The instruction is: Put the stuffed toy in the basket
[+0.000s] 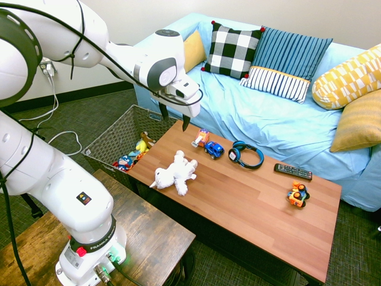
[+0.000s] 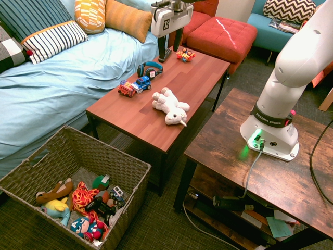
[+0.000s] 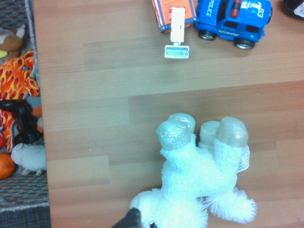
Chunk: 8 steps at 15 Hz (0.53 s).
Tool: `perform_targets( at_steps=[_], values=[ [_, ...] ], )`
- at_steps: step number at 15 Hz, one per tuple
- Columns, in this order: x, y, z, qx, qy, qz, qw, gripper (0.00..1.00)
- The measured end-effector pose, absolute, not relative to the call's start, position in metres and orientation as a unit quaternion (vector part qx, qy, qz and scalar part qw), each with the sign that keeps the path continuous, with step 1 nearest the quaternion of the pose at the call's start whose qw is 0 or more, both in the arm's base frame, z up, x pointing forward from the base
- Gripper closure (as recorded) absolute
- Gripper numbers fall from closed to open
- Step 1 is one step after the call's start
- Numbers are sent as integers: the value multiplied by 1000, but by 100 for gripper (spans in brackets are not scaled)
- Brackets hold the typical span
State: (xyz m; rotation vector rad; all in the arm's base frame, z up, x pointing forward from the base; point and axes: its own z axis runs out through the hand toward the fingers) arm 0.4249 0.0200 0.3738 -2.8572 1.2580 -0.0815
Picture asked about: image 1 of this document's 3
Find white stuffed unicorn toy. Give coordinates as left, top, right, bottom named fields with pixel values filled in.
left=149, top=150, right=199, bottom=197

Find yellow knit pillow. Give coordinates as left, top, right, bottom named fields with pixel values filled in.
left=329, top=89, right=381, bottom=154

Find orange toy truck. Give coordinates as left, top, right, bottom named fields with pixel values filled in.
left=286, top=181, right=311, bottom=209

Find black remote control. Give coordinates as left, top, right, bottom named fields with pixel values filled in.
left=273, top=163, right=314, bottom=182

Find yellow white patterned bolster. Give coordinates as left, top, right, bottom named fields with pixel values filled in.
left=311, top=43, right=381, bottom=111

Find black base cables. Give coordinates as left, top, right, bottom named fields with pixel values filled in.
left=105, top=254, right=146, bottom=286

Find Captain America plush toy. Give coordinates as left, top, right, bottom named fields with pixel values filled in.
left=112, top=155, right=134, bottom=173

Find light blue sofa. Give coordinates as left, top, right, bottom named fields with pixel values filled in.
left=132, top=12, right=381, bottom=213

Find small orange box toy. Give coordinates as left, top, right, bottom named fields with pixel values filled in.
left=190, top=128, right=211, bottom=148

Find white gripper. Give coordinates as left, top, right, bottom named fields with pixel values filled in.
left=159, top=73, right=201, bottom=132

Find white charging cable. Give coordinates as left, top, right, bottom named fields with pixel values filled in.
left=17, top=71, right=83, bottom=157

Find brown monkey plush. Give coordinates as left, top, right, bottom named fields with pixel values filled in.
left=139, top=130, right=157, bottom=147

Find orange red patterned plush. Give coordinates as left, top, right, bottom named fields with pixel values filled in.
left=128, top=150, right=147, bottom=163

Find small plain yellow pillow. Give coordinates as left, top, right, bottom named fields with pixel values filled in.
left=182, top=29, right=208, bottom=74

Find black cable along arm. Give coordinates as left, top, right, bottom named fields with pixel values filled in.
left=0, top=0, right=205, bottom=107

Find blue black headphones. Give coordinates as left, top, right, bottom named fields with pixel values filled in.
left=227, top=140, right=265, bottom=171

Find black white checked pillow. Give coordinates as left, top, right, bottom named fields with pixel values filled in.
left=200, top=20, right=266, bottom=80

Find blue striped pillow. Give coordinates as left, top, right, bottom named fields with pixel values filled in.
left=239, top=26, right=334, bottom=105

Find wall outlet with chargers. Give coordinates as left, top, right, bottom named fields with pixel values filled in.
left=38, top=58, right=58, bottom=77

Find blue toy car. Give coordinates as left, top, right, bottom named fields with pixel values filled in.
left=203, top=141, right=226, bottom=160

